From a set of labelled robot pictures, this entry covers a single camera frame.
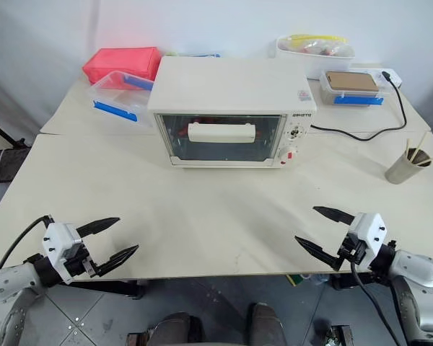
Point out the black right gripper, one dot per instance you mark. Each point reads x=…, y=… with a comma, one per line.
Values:
x=354, y=250

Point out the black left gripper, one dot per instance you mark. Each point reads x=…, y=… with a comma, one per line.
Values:
x=77, y=261

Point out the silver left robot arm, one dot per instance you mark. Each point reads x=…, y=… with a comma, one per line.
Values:
x=7, y=288

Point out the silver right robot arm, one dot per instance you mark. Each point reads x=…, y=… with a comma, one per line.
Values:
x=415, y=277

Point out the white toaster oven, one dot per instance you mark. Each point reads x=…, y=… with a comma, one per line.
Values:
x=231, y=83

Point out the black table leg bar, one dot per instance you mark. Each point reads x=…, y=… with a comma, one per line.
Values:
x=108, y=288

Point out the green yellow sponge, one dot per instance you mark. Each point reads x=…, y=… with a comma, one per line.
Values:
x=296, y=280

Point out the metal cup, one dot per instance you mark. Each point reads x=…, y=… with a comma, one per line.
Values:
x=404, y=169

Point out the dark rounded shape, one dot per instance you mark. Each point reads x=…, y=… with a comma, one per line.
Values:
x=268, y=324
x=177, y=329

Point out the wooden chopstick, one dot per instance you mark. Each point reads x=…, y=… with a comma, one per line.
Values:
x=407, y=146
x=420, y=142
x=431, y=159

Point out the black floor bag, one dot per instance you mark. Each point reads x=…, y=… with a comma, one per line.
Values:
x=12, y=162

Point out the clear box with brown contents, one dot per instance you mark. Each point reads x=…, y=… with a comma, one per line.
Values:
x=350, y=96

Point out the empty clear box blue latches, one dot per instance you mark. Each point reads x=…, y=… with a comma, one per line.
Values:
x=119, y=99

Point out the black tripod stand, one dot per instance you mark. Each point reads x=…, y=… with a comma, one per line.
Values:
x=3, y=135

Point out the brown cardboard piece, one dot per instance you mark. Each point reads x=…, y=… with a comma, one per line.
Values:
x=351, y=81

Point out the white power strip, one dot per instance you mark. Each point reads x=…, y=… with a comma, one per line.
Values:
x=395, y=77

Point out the white plastic bin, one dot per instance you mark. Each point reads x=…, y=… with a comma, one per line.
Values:
x=321, y=63

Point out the red fabric bag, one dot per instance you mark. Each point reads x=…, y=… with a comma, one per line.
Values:
x=122, y=63

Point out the clear bag of small items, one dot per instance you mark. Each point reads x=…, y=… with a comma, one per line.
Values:
x=317, y=46

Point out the clear box blue lid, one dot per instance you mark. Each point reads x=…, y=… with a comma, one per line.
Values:
x=202, y=55

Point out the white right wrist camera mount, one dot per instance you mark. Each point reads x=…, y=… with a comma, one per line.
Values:
x=369, y=230

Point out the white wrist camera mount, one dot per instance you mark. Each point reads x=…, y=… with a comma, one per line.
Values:
x=369, y=230
x=59, y=239

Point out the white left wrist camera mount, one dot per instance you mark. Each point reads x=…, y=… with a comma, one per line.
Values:
x=59, y=239

